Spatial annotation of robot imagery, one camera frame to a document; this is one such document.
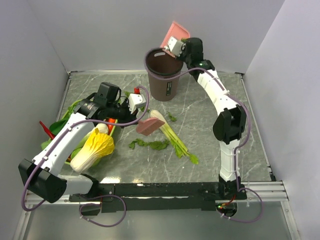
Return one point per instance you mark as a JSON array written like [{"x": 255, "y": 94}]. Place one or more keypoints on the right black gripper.
[{"x": 180, "y": 56}]

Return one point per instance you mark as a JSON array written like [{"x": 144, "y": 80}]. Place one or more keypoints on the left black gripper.
[{"x": 129, "y": 117}]

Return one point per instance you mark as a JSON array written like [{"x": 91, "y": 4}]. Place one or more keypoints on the pink dustpan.
[{"x": 176, "y": 30}]

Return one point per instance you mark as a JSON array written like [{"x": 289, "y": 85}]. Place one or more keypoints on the pink hand brush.
[{"x": 148, "y": 126}]

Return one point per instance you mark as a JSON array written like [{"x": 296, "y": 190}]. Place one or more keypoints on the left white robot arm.
[{"x": 41, "y": 175}]

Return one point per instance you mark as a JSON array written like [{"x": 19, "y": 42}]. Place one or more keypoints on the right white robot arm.
[{"x": 231, "y": 116}]

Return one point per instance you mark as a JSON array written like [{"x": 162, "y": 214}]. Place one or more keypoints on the orange carrot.
[{"x": 111, "y": 120}]

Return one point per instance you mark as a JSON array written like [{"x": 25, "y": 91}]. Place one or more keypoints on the white green bok choy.
[{"x": 103, "y": 128}]

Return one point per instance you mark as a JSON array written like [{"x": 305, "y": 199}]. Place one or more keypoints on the brown trash bin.
[{"x": 163, "y": 74}]

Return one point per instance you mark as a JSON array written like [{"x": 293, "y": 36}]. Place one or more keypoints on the green scrap near celery root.
[{"x": 142, "y": 109}]

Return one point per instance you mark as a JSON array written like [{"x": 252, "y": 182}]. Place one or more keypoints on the yellow napa cabbage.
[{"x": 98, "y": 145}]

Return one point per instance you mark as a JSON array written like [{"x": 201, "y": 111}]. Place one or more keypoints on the green leafy lettuce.
[{"x": 57, "y": 126}]

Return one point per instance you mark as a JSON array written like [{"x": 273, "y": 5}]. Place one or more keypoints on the red chili pepper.
[{"x": 47, "y": 130}]

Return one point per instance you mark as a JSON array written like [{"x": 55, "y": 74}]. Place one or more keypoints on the long green paper scrap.
[{"x": 155, "y": 145}]

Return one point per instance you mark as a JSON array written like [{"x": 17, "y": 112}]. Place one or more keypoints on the green scrap by bin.
[{"x": 171, "y": 117}]

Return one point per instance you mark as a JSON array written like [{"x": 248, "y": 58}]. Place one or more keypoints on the green vegetable basket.
[{"x": 111, "y": 129}]

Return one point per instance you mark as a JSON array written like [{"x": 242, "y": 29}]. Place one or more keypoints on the celery stalk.
[{"x": 179, "y": 147}]

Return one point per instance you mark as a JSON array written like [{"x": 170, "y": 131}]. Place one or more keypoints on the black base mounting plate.
[{"x": 110, "y": 204}]

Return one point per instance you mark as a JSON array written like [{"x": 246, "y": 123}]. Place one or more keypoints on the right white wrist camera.
[{"x": 174, "y": 47}]

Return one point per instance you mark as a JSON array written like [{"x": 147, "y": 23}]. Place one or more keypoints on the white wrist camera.
[
  {"x": 135, "y": 102},
  {"x": 174, "y": 47}
]

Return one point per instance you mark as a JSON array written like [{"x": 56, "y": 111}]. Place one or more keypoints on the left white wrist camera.
[{"x": 135, "y": 102}]

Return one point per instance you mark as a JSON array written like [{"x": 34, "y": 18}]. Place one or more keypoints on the aluminium frame rail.
[{"x": 267, "y": 191}]

